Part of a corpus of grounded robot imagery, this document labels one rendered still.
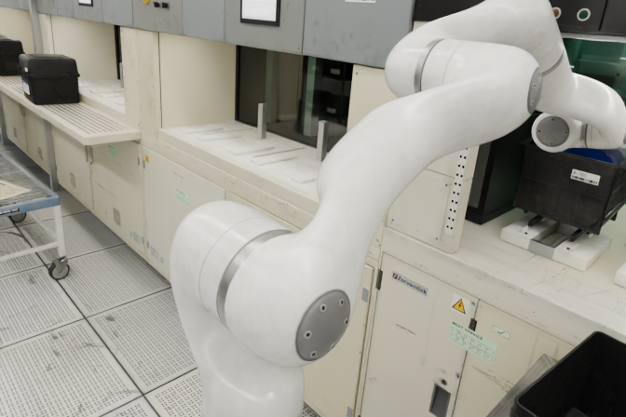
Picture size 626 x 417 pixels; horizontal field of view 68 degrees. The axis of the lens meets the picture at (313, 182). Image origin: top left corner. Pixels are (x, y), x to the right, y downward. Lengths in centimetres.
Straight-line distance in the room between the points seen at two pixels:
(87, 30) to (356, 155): 329
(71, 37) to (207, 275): 327
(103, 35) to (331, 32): 261
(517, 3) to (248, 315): 56
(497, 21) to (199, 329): 56
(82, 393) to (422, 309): 135
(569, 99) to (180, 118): 178
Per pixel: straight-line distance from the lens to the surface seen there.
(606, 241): 143
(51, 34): 365
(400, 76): 69
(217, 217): 51
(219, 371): 55
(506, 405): 99
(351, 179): 50
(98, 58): 375
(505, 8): 74
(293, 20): 144
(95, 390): 210
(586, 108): 97
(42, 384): 219
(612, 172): 125
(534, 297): 113
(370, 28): 124
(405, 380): 145
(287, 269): 42
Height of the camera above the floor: 139
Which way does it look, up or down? 20 degrees down
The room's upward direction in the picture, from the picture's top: 5 degrees clockwise
